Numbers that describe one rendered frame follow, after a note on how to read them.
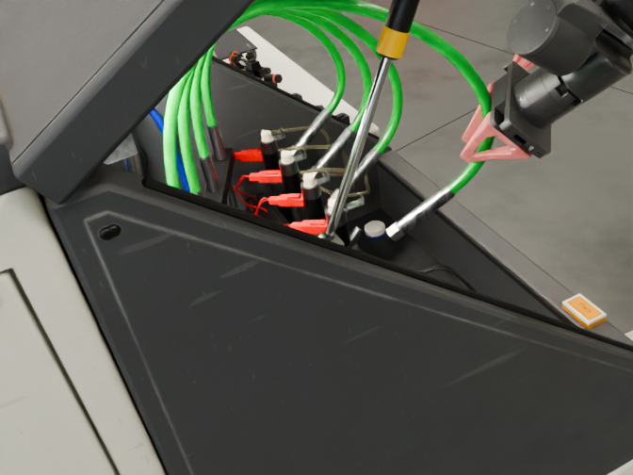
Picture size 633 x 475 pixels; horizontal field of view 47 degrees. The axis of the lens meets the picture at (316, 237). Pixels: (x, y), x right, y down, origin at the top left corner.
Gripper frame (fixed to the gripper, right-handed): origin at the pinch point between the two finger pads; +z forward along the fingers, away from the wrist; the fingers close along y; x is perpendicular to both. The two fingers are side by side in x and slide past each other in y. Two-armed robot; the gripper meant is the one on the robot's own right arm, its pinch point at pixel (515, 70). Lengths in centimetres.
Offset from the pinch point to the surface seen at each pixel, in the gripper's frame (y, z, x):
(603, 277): -129, 39, -78
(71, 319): 47, 26, 52
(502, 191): -121, 47, -136
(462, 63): 17.9, 1.6, 18.9
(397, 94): 10.3, 12.4, -2.7
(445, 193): 7.9, 14.8, 18.5
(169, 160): 36.9, 29.6, 15.1
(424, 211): 8.2, 18.1, 18.2
